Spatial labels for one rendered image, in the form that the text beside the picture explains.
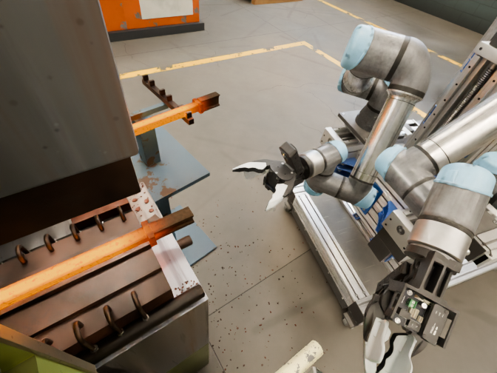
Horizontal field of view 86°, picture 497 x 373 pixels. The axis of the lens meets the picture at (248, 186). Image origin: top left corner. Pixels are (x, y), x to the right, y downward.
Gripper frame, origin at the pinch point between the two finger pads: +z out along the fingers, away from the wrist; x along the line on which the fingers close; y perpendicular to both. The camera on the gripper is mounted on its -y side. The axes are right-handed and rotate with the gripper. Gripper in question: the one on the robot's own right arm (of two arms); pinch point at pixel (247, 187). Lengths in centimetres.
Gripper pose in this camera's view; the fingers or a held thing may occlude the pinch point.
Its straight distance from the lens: 66.2
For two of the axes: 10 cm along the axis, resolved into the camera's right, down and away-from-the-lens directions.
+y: -1.1, 6.5, 7.5
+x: -5.6, -6.6, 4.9
